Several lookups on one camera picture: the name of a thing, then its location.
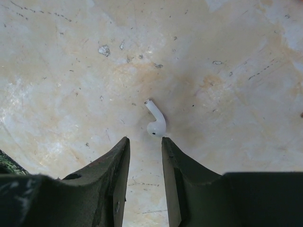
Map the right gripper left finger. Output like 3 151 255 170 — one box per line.
61 137 130 227

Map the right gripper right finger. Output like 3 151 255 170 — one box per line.
162 137 223 227

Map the white earbud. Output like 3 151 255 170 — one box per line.
144 99 166 137

